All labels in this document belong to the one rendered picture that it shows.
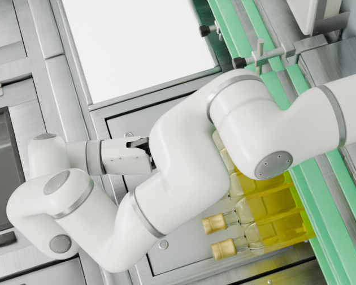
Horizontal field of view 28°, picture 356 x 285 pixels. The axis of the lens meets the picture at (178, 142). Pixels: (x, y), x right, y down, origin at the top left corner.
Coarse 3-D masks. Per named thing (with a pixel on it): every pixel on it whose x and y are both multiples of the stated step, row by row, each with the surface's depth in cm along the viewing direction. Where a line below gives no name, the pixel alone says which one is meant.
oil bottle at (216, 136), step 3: (216, 129) 149; (216, 132) 149; (213, 135) 149; (216, 135) 148; (219, 135) 148; (213, 138) 148; (216, 138) 148; (219, 138) 148; (216, 141) 148; (219, 141) 148; (222, 141) 148; (216, 144) 148; (219, 144) 148; (222, 144) 148; (219, 147) 148; (222, 147) 148; (219, 150) 149
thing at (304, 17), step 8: (288, 0) 151; (296, 0) 151; (304, 0) 150; (312, 0) 136; (296, 8) 150; (304, 8) 149; (312, 8) 138; (296, 16) 149; (304, 16) 149; (312, 16) 140; (304, 24) 148; (304, 32) 147
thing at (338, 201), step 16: (272, 80) 141; (288, 80) 141; (304, 80) 140; (272, 96) 139; (288, 96) 139; (320, 160) 133; (336, 160) 132; (304, 176) 132; (320, 176) 131; (336, 176) 131; (320, 192) 130; (336, 192) 130; (352, 192) 129; (320, 208) 128; (336, 208) 128; (352, 208) 128; (336, 224) 127; (352, 224) 127; (336, 240) 125; (352, 240) 126; (352, 256) 124; (352, 272) 123
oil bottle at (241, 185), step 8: (232, 176) 144; (240, 176) 144; (280, 176) 143; (288, 176) 143; (232, 184) 144; (240, 184) 143; (248, 184) 143; (256, 184) 143; (264, 184) 143; (272, 184) 143; (280, 184) 144; (232, 192) 143; (240, 192) 143; (248, 192) 143; (256, 192) 144; (232, 200) 145
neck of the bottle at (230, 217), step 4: (228, 212) 143; (232, 212) 142; (224, 216) 142; (228, 216) 142; (232, 216) 142; (228, 220) 142; (232, 220) 142; (236, 220) 142; (228, 224) 142; (232, 224) 142
